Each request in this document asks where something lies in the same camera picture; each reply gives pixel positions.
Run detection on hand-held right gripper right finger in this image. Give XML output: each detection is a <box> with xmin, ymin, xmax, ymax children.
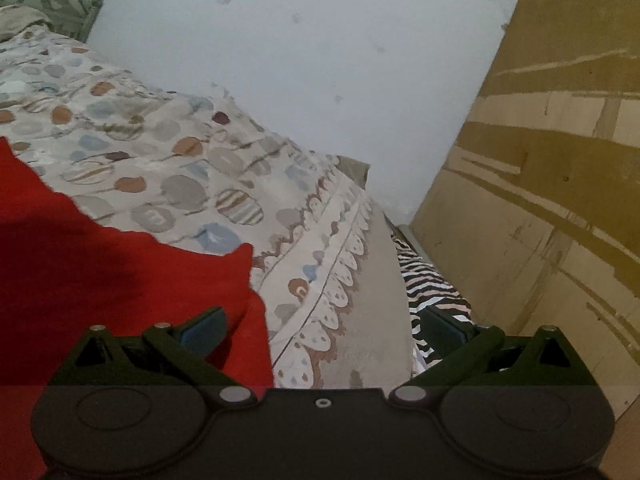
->
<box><xmin>389</xmin><ymin>306</ymin><xmax>597</xmax><ymax>406</ymax></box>

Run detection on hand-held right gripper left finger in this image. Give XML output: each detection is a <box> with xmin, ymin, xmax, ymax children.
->
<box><xmin>50</xmin><ymin>306</ymin><xmax>258</xmax><ymax>406</ymax></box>

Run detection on circle-print quilt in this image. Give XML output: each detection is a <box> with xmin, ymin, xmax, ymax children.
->
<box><xmin>0</xmin><ymin>4</ymin><xmax>415</xmax><ymax>390</ymax></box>

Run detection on red long-sleeved sweater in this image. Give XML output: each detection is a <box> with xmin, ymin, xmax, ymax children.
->
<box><xmin>0</xmin><ymin>136</ymin><xmax>275</xmax><ymax>480</ymax></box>

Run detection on beige pillow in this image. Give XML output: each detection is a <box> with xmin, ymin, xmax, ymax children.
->
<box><xmin>0</xmin><ymin>5</ymin><xmax>53</xmax><ymax>43</ymax></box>

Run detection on zebra-striped bed sheet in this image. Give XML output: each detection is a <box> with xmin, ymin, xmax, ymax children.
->
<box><xmin>390</xmin><ymin>227</ymin><xmax>476</xmax><ymax>368</ymax></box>

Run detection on brown cardboard board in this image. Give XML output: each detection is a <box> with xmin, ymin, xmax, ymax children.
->
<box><xmin>410</xmin><ymin>0</ymin><xmax>640</xmax><ymax>413</ymax></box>

